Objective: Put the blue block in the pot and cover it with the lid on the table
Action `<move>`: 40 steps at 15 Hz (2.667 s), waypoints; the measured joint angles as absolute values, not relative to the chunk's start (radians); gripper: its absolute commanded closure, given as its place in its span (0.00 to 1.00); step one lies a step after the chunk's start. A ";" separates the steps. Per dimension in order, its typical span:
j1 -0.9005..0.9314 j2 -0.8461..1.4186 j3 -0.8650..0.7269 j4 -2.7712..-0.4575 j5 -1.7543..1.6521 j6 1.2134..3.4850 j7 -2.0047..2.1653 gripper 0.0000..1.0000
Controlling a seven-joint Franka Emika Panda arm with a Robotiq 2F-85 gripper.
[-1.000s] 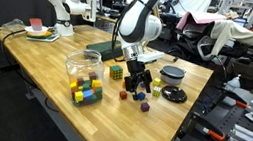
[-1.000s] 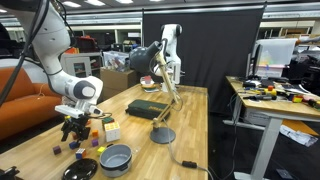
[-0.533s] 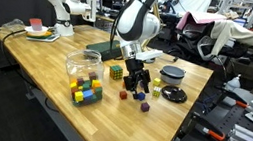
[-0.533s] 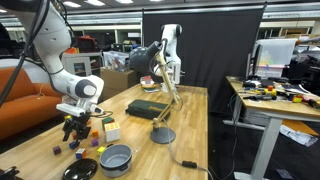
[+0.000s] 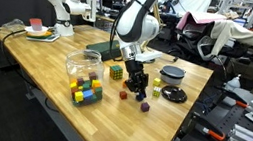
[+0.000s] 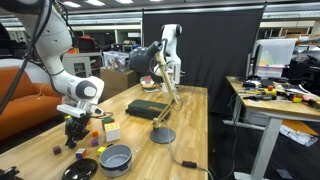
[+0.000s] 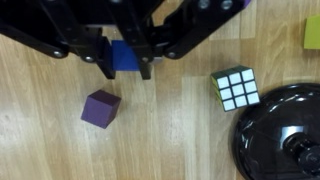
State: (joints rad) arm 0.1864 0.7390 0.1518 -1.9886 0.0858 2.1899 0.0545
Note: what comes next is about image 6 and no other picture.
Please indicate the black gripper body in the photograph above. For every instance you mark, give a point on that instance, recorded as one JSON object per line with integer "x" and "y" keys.
{"x": 78, "y": 123}

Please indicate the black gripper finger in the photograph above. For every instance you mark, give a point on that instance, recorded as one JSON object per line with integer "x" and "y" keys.
{"x": 70, "y": 136}
{"x": 81, "y": 135}

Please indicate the blue block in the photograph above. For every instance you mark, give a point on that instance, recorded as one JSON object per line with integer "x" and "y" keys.
{"x": 72, "y": 145}

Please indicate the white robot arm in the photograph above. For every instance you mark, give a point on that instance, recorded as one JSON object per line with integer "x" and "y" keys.
{"x": 50, "y": 36}

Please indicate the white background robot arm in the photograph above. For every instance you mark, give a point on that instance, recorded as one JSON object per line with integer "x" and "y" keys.
{"x": 171, "y": 36}

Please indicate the orange block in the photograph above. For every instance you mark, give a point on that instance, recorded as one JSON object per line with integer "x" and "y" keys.
{"x": 95, "y": 133}

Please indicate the dark purple block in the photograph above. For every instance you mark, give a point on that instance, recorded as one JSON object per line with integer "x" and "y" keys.
{"x": 57, "y": 150}

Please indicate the yellow block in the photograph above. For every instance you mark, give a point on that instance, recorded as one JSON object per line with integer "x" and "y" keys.
{"x": 101, "y": 150}

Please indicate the grey pot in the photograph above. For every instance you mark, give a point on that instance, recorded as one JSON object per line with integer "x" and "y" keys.
{"x": 115, "y": 166}

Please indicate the small multicolour Rubik's cube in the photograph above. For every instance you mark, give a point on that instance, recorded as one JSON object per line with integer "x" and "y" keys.
{"x": 80, "y": 153}

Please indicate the dark green-faced puzzle cube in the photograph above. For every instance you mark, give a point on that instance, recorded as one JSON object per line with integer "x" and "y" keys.
{"x": 107, "y": 120}

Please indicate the large white Rubik's cube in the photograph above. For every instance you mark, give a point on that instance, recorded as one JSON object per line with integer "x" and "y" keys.
{"x": 112, "y": 132}

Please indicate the cardboard box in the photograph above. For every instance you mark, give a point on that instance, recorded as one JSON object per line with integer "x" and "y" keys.
{"x": 116, "y": 81}

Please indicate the orange sofa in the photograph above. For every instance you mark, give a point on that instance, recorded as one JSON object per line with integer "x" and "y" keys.
{"x": 20, "y": 110}

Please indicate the black book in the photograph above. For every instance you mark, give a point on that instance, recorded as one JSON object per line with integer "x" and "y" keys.
{"x": 146, "y": 108}

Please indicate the clear plastic bin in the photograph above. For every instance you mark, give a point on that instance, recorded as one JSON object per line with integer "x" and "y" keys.
{"x": 115, "y": 61}

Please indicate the stacked dishes with red item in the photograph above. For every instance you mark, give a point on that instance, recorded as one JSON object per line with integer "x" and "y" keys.
{"x": 147, "y": 81}

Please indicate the black curtain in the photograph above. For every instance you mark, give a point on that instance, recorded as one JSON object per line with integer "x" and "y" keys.
{"x": 213, "y": 50}

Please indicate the white box under desk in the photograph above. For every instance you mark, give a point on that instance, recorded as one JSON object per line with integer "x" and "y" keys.
{"x": 256, "y": 117}

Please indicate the black hand tool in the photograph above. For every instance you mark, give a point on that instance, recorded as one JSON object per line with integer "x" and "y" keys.
{"x": 263, "y": 97}

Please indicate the wooden desk white legs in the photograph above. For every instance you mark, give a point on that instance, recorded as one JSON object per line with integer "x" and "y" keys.
{"x": 270, "y": 140}

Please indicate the black monitor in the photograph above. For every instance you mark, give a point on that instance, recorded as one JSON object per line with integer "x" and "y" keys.
{"x": 257, "y": 60}

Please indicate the red and yellow toy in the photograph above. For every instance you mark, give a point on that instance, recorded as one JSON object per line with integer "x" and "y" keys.
{"x": 270, "y": 90}

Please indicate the black floor plate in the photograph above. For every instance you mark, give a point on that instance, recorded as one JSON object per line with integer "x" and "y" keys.
{"x": 285, "y": 174}

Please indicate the translucent white storage box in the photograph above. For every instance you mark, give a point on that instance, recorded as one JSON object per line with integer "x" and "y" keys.
{"x": 278, "y": 51}

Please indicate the orange board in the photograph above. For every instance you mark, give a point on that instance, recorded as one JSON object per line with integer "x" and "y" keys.
{"x": 296, "y": 126}

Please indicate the white crumpled bag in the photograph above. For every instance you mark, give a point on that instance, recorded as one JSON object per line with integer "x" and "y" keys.
{"x": 298, "y": 136}

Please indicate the colourful small cube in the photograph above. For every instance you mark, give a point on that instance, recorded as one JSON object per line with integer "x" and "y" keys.
{"x": 297, "y": 99}

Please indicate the black equipment pile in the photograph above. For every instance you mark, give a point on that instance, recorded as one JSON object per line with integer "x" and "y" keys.
{"x": 306, "y": 71}

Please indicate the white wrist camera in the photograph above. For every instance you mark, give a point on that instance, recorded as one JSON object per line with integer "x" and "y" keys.
{"x": 70, "y": 110}

